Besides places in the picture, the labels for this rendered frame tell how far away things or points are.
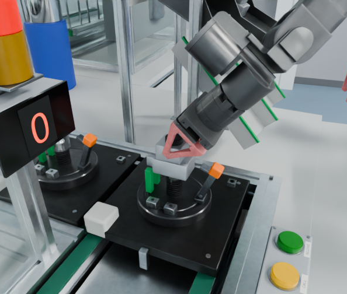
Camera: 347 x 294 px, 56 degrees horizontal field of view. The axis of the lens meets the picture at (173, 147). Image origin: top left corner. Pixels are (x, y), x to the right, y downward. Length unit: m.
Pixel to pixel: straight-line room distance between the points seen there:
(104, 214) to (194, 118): 0.23
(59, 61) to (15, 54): 1.04
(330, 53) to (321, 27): 3.59
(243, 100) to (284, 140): 0.64
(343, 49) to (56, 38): 3.24
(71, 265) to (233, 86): 0.38
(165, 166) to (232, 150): 0.46
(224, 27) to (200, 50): 0.04
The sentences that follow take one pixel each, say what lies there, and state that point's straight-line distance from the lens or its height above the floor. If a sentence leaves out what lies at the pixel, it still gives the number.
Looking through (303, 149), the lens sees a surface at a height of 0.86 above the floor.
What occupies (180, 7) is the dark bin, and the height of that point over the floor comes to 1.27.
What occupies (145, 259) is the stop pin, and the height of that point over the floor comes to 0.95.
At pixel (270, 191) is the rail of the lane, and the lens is 0.70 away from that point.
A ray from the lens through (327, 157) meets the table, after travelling 1.05.
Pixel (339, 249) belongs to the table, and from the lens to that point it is 0.78.
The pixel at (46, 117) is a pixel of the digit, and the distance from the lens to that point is 0.42.
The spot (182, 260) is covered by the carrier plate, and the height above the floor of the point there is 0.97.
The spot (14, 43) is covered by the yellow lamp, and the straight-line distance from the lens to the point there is 0.38.
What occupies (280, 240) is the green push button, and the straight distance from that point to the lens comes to 0.59.
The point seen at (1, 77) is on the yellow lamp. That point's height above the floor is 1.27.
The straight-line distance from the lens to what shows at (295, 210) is 0.83.
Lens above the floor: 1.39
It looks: 32 degrees down
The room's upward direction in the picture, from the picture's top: straight up
